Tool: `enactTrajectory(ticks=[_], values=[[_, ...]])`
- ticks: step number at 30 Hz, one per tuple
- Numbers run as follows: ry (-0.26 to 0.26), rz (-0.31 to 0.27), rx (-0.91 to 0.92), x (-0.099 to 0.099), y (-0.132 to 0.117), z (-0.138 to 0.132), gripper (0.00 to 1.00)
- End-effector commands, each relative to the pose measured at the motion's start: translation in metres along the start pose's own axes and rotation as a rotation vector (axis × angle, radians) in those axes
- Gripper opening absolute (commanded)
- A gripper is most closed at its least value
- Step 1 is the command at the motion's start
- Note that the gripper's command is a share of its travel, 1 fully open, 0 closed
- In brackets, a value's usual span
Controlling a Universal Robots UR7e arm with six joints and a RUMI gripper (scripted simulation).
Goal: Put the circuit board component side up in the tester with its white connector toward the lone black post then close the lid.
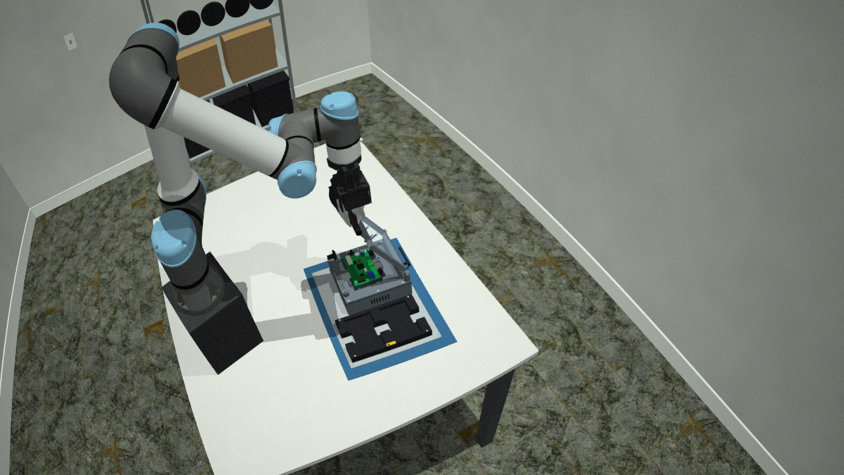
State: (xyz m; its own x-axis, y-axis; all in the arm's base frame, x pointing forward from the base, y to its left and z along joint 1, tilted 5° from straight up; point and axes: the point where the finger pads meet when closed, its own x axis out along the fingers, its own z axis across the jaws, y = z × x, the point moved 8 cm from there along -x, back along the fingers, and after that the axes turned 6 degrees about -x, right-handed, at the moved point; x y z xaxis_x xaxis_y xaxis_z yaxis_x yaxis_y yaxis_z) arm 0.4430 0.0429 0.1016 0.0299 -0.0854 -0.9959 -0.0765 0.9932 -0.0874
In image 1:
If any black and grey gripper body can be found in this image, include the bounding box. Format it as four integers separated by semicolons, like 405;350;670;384
330;155;372;212

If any green circuit board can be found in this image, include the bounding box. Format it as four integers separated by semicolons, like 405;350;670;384
343;250;381;286

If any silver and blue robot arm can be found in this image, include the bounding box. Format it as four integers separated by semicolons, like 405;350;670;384
109;22;363;316

